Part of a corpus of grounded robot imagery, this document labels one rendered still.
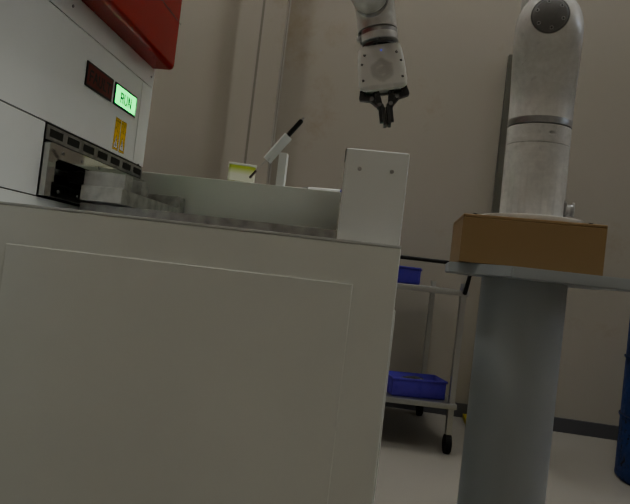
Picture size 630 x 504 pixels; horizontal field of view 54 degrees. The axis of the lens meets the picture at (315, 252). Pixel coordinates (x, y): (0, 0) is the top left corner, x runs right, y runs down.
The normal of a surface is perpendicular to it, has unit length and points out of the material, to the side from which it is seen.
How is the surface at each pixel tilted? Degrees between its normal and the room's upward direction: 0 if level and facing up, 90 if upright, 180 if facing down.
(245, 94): 90
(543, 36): 124
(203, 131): 90
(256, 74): 90
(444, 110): 90
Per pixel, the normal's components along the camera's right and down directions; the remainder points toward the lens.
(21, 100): 0.99, 0.11
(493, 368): -0.76, -0.11
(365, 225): -0.09, -0.04
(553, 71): -0.14, 0.50
